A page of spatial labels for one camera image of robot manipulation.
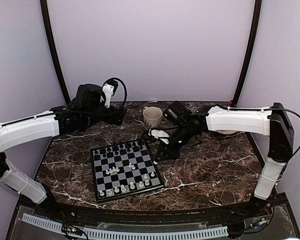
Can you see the black frame post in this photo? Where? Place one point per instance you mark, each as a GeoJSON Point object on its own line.
{"type": "Point", "coordinates": [248, 53]}
{"type": "Point", "coordinates": [53, 50]}

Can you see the white knight chess piece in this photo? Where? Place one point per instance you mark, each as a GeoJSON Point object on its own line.
{"type": "Point", "coordinates": [116, 190]}

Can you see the left black frame post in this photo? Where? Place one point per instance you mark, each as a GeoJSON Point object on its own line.
{"type": "Point", "coordinates": [53, 50]}

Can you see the cream floral mug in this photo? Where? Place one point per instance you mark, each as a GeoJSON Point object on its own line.
{"type": "Point", "coordinates": [152, 117]}

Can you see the black front rail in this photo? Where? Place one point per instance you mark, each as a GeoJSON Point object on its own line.
{"type": "Point", "coordinates": [158, 210]}

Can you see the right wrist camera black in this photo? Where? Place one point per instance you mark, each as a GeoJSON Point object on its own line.
{"type": "Point", "coordinates": [177, 113]}

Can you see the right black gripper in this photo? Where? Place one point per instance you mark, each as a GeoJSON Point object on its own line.
{"type": "Point", "coordinates": [169, 153]}

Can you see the white bishop chess piece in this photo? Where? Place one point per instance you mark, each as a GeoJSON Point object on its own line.
{"type": "Point", "coordinates": [141, 184]}

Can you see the beige bowl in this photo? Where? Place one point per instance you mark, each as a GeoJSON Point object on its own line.
{"type": "Point", "coordinates": [226, 132]}

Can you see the right black frame post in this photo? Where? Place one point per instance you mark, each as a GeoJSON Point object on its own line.
{"type": "Point", "coordinates": [248, 53]}

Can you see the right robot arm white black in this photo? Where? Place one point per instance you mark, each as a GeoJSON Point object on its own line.
{"type": "Point", "coordinates": [270, 121]}

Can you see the black grey chessboard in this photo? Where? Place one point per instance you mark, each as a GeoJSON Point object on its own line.
{"type": "Point", "coordinates": [129, 161]}

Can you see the white slotted cable duct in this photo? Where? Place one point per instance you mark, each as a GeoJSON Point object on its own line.
{"type": "Point", "coordinates": [112, 231]}

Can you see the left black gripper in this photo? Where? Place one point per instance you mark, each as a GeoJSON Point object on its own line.
{"type": "Point", "coordinates": [111, 118]}

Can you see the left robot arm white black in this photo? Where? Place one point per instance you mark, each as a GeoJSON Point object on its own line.
{"type": "Point", "coordinates": [23, 142]}

